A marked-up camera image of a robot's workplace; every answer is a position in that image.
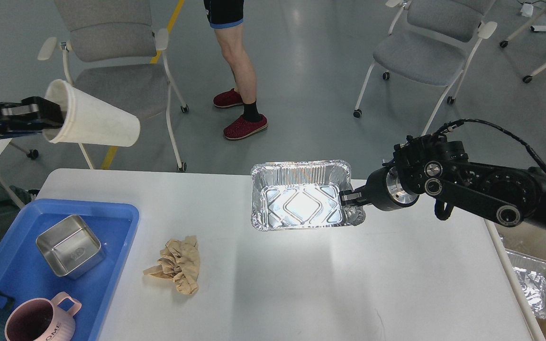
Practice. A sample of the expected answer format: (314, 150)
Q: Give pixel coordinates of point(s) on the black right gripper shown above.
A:
(382, 190)

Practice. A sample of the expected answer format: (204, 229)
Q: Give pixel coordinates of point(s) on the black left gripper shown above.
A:
(36, 112)

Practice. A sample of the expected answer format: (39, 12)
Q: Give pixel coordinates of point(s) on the aluminium foil tray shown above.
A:
(302, 195)

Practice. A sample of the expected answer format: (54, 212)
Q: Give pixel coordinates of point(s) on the white paper cup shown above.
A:
(88, 120)

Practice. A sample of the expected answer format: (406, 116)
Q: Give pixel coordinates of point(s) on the small steel tray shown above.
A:
(70, 247)

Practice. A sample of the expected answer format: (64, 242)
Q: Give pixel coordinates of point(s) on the brown paper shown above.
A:
(180, 262)

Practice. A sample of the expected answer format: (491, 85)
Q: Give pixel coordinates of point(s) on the pink plastic mug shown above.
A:
(41, 319)

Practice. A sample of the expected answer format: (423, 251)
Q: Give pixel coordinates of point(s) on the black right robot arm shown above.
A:
(433, 165)

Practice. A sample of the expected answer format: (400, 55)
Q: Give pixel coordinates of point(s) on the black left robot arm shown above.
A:
(29, 117)

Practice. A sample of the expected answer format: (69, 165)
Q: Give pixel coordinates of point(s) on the grey office chair left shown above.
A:
(108, 29)

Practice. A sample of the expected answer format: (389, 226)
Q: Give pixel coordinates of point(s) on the grey office chair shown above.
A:
(108, 29)
(425, 59)

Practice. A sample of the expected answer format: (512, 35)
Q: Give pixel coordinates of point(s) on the blue plastic tray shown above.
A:
(24, 273)

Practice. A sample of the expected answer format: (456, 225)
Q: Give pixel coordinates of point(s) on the grey office chair right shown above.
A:
(425, 59)

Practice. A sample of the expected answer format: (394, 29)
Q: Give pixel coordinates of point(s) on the white plastic bin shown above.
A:
(533, 255)

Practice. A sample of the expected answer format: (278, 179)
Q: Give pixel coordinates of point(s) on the person in shorts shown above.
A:
(226, 17)

